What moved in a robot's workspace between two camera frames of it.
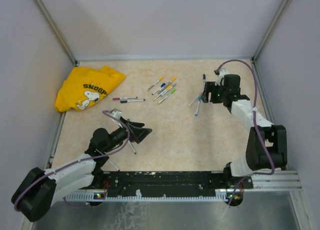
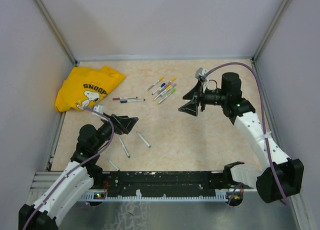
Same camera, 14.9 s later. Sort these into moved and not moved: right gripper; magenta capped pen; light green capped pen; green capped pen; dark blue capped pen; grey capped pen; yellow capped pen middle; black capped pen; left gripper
Moved: green capped pen; right gripper; left gripper
Not moved: light green capped pen; magenta capped pen; grey capped pen; yellow capped pen middle; black capped pen; dark blue capped pen
